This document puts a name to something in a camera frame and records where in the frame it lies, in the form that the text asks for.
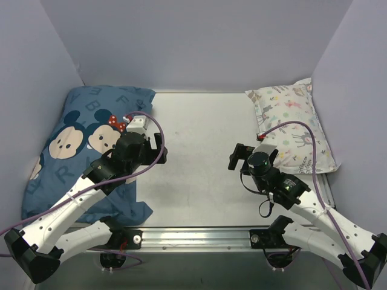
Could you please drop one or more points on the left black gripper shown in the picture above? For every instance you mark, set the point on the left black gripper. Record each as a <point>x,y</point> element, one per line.
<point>156,150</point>

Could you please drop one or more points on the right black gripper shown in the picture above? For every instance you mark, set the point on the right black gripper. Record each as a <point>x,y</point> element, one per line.
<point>240,156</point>

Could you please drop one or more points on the blue cartoon print pillowcase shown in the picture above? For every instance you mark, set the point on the blue cartoon print pillowcase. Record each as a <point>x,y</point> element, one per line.
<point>90,125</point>

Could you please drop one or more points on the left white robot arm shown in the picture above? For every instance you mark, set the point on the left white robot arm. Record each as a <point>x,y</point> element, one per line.
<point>44,243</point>

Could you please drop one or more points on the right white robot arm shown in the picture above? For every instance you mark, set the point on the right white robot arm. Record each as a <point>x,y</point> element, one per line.
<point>360,254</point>

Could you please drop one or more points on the floral deer print pillow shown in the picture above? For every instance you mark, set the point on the floral deer print pillow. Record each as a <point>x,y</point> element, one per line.
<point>292,107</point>

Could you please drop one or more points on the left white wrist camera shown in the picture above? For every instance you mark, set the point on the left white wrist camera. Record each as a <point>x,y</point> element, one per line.
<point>138,124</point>

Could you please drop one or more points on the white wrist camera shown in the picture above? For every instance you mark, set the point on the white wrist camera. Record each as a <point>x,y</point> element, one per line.
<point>138,124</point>
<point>266,143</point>

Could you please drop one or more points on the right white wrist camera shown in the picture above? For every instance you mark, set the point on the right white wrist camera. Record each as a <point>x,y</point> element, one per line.
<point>266,143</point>

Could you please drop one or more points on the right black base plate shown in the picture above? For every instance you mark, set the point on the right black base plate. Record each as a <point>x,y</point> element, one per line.
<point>265,239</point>

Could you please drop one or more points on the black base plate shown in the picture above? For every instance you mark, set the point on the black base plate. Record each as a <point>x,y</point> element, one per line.
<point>130,238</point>
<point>265,239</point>

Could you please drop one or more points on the aluminium mounting rail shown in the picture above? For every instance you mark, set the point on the aluminium mounting rail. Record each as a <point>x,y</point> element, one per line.
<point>199,240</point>

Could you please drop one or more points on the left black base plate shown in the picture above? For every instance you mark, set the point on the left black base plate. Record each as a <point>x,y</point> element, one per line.
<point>130,238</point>

